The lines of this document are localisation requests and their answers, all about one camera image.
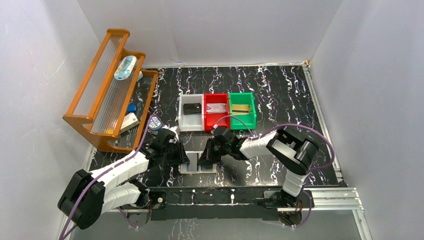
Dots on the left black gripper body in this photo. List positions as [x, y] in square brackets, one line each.
[178, 151]

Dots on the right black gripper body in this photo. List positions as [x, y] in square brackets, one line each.
[221, 150]

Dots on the green plastic bin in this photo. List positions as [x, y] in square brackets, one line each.
[244, 98]

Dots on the gold card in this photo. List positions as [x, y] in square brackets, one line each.
[241, 111]
[240, 106]

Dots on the white plastic bin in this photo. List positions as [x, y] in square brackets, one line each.
[191, 122]

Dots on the red plastic bin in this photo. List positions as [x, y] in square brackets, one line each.
[210, 119]

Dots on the dark grey card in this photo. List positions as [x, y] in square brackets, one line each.
[190, 113]

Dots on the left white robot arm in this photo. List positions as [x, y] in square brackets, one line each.
[92, 193]

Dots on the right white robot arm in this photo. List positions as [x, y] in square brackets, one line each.
[294, 151]

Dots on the silver card in red bin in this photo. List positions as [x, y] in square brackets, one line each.
[216, 105]

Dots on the gold card in green bin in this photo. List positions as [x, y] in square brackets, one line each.
[240, 106]

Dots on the black card in white bin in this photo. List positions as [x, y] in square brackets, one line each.
[192, 107]

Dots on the blue white round tin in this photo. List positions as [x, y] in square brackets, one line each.
[155, 125]

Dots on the white red small box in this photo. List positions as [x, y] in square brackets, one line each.
[129, 121]

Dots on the blue bottle cap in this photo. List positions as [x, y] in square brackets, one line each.
[131, 108]

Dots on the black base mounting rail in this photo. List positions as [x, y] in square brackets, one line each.
[244, 202]

